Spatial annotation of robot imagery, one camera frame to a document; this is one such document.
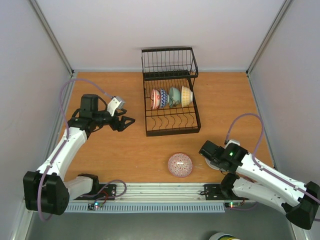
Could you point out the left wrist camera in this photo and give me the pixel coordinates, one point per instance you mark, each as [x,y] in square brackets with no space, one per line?
[116,103]

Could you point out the grey slotted cable duct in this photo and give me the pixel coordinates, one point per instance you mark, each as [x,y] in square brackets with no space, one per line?
[139,208]

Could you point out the left small circuit board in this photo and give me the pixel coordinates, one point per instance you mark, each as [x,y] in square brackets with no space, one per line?
[94,206]

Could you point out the white yellow round container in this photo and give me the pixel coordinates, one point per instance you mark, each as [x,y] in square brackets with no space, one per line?
[223,236]

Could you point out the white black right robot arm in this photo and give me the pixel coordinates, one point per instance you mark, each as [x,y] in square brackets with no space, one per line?
[249,178]

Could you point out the black wire dish rack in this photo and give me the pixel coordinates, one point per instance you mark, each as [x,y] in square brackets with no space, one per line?
[169,69]

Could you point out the red floral pattern bowl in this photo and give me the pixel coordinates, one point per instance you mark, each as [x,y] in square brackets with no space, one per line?
[155,98]

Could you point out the aluminium front frame rail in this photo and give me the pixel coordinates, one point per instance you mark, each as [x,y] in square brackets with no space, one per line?
[175,191]

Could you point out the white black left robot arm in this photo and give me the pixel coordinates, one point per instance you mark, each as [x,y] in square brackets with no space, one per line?
[77,132]

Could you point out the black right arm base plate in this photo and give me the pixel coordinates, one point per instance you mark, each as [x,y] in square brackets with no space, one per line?
[218,192]

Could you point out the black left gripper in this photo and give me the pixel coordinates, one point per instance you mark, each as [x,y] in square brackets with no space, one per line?
[121,127]

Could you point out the right small circuit board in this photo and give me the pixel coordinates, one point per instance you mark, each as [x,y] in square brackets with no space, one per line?
[232,204]

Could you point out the mint green ceramic bowl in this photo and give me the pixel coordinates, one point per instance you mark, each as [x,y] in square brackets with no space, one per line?
[174,97]

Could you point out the sun pattern ceramic bowl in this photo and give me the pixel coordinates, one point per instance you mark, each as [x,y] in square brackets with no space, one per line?
[186,96]

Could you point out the small circuit board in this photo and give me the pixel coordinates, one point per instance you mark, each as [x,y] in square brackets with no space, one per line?
[232,204]
[94,206]

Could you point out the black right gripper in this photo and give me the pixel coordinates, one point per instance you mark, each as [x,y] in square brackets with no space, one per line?
[207,149]

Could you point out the white ceramic bowl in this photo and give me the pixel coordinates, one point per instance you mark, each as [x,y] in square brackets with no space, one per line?
[211,165]

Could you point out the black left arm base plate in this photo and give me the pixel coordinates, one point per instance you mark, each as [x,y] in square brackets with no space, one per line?
[110,190]

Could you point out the pink circle pattern bowl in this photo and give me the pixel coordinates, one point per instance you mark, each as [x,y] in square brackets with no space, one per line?
[180,165]

